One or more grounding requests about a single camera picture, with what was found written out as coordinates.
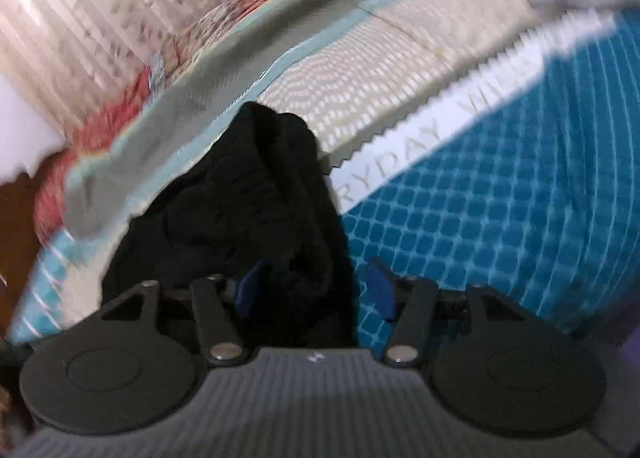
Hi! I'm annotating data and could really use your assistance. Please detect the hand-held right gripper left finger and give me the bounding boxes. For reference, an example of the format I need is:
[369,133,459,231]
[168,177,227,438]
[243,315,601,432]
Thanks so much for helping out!
[100,260,274,368]

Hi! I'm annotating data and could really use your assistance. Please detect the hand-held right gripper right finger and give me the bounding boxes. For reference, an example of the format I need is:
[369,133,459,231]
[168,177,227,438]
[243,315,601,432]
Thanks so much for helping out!
[364,258,526,368]

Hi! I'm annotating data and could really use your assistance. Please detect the black pants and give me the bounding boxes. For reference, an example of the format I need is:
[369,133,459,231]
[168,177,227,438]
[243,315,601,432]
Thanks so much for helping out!
[100,102,358,354]

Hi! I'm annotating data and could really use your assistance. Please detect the blue checked mat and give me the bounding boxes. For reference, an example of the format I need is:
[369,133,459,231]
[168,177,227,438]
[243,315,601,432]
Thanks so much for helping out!
[340,13,640,344]

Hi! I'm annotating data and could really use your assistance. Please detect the striped zigzag blanket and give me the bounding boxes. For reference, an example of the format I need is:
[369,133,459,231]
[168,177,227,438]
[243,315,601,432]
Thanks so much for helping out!
[10,0,621,344]

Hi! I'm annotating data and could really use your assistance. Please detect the red floral bedsheet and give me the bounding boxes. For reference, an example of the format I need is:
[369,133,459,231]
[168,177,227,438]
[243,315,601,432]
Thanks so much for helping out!
[35,0,301,249]

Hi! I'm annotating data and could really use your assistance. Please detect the brown wooden furniture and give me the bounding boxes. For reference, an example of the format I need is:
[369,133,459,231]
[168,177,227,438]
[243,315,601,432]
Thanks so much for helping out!
[0,158,68,339]

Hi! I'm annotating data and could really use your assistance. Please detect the beige patterned curtain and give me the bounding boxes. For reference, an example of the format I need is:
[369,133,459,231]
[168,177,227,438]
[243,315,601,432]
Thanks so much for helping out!
[0,0,351,139]

